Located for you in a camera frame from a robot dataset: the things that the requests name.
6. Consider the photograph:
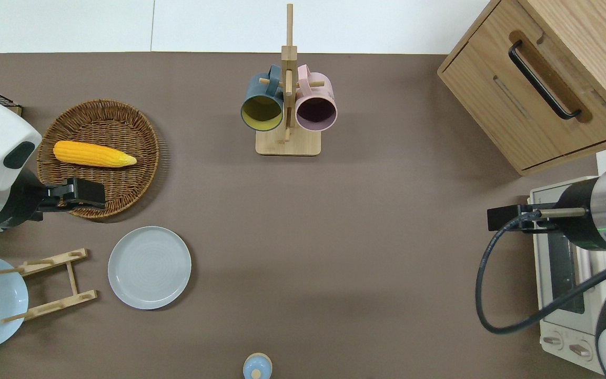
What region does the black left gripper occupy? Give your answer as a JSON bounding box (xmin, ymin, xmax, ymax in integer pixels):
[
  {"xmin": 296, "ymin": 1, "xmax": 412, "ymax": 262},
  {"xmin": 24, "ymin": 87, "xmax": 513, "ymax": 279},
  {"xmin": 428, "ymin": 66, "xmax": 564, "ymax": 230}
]
[{"xmin": 38, "ymin": 178, "xmax": 107, "ymax": 213}]

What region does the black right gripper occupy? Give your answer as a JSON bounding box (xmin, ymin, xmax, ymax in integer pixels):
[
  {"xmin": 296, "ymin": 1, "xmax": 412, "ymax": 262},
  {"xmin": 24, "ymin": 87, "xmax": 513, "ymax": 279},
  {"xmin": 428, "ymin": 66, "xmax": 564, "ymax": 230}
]
[{"xmin": 487, "ymin": 203, "xmax": 557, "ymax": 233}]

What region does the gray plate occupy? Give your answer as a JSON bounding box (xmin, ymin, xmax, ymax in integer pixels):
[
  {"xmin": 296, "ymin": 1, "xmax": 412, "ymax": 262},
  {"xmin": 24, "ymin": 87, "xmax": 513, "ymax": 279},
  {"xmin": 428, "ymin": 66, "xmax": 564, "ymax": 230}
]
[{"xmin": 107, "ymin": 226, "xmax": 192, "ymax": 310}]

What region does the wooden plate rack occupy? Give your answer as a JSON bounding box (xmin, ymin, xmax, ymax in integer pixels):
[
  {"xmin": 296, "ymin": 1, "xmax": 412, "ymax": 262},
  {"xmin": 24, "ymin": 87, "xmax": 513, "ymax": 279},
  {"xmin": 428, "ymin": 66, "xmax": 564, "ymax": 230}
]
[{"xmin": 0, "ymin": 248, "xmax": 98, "ymax": 323}]

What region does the yellow corn cob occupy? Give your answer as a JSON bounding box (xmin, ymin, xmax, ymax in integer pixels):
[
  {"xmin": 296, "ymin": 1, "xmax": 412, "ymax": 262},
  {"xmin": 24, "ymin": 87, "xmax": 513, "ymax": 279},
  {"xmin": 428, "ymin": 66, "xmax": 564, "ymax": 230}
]
[{"xmin": 53, "ymin": 140, "xmax": 138, "ymax": 168}]

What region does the round wicker basket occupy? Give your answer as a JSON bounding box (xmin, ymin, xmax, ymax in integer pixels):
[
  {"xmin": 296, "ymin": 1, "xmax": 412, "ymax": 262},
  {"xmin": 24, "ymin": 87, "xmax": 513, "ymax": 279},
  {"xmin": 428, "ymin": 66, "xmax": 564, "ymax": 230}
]
[{"xmin": 37, "ymin": 99, "xmax": 161, "ymax": 220}]

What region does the white toaster oven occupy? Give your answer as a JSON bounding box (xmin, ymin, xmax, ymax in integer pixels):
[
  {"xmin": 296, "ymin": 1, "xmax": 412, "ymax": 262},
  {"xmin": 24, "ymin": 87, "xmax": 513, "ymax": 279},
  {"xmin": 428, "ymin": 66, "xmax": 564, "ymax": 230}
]
[{"xmin": 527, "ymin": 176, "xmax": 606, "ymax": 376}]

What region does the wooden cabinet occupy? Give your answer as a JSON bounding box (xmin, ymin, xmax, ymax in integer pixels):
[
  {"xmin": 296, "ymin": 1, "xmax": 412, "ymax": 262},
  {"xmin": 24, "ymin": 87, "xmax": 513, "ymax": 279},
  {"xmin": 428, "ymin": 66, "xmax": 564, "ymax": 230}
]
[{"xmin": 437, "ymin": 0, "xmax": 606, "ymax": 177}]

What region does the dark blue mug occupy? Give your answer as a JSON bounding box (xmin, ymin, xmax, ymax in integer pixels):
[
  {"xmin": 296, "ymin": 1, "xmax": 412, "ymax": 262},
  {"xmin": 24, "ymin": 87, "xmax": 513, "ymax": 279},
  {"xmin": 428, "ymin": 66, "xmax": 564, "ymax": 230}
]
[{"xmin": 240, "ymin": 64, "xmax": 285, "ymax": 132}]

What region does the wooden mug tree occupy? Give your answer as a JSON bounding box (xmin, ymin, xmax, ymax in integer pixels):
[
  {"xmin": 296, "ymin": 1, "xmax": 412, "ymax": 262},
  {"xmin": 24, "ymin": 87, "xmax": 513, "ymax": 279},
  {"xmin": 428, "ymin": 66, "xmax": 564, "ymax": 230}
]
[{"xmin": 255, "ymin": 4, "xmax": 326, "ymax": 156}]

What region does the pink mug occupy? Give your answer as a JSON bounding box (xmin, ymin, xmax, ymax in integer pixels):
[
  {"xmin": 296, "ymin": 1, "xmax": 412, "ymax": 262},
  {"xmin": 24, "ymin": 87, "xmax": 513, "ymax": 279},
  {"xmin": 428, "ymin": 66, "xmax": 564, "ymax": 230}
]
[{"xmin": 295, "ymin": 64, "xmax": 338, "ymax": 133}]

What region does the black cable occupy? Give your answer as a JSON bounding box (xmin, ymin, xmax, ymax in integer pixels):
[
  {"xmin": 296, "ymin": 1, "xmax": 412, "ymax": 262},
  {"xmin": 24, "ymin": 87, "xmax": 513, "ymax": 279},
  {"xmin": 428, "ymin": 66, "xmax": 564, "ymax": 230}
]
[{"xmin": 475, "ymin": 211, "xmax": 606, "ymax": 335}]

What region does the black cabinet handle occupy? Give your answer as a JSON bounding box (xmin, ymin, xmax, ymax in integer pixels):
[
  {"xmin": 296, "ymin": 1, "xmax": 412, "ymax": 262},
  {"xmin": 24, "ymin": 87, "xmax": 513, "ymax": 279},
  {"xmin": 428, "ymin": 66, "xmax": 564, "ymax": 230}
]
[{"xmin": 508, "ymin": 40, "xmax": 582, "ymax": 121}]

